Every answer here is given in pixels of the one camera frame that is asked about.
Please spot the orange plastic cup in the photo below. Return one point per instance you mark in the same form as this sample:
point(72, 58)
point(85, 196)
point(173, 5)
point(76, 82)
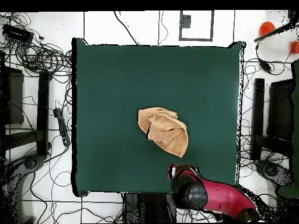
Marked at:
point(266, 28)
point(295, 47)

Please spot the black cross beam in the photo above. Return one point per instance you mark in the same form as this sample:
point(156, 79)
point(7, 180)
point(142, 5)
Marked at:
point(23, 138)

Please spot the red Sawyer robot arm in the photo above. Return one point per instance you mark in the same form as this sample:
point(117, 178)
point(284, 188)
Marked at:
point(222, 196)

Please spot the grey chair base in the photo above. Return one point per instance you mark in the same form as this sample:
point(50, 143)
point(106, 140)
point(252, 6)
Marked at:
point(271, 170)
point(30, 163)

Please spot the black power strip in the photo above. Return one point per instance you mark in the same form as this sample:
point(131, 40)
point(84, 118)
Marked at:
point(62, 127)

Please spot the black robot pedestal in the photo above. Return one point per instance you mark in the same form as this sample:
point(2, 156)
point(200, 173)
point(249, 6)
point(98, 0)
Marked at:
point(149, 207)

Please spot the black thin rod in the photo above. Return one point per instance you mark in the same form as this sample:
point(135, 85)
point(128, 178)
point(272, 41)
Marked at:
point(271, 32)

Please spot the tan terry towel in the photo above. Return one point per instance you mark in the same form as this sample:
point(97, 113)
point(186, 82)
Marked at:
point(168, 135)

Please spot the black flat panel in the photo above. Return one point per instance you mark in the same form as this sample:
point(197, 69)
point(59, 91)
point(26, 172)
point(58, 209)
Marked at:
point(15, 98)
point(280, 109)

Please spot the black box device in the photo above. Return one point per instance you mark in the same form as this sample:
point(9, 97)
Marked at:
point(17, 34)

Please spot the black flat bar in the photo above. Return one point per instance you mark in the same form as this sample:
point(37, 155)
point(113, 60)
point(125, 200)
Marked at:
point(258, 116)
point(43, 112)

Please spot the dark green table cloth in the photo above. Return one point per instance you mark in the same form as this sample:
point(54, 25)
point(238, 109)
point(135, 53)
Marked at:
point(112, 93)

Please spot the grey square frame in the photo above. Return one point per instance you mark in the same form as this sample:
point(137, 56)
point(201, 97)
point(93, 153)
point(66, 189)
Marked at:
point(212, 25)

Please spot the dark grey square patch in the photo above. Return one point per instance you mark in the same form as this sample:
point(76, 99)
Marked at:
point(185, 21)

